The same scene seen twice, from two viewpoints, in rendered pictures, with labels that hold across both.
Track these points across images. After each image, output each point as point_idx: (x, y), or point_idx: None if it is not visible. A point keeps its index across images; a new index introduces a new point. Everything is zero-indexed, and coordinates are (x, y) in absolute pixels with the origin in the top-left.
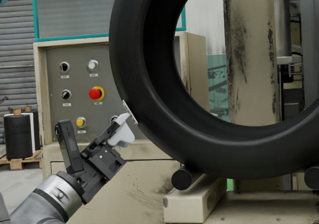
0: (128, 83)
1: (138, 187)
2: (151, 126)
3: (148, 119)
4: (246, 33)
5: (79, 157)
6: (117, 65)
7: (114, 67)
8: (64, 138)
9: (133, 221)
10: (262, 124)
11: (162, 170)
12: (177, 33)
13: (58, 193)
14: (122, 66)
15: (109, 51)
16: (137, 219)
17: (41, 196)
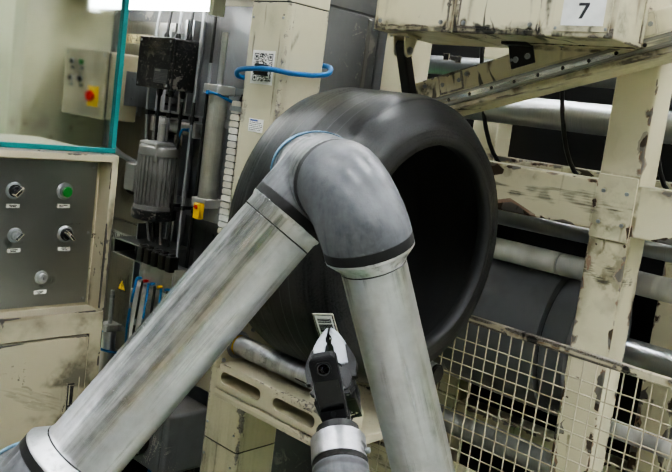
0: (340, 293)
1: (25, 382)
2: (349, 342)
3: (349, 333)
4: None
5: (345, 397)
6: (329, 271)
7: (317, 271)
8: (339, 377)
9: (9, 434)
10: None
11: (63, 353)
12: (111, 159)
13: (363, 448)
14: (338, 274)
15: (312, 250)
16: (16, 431)
17: (359, 457)
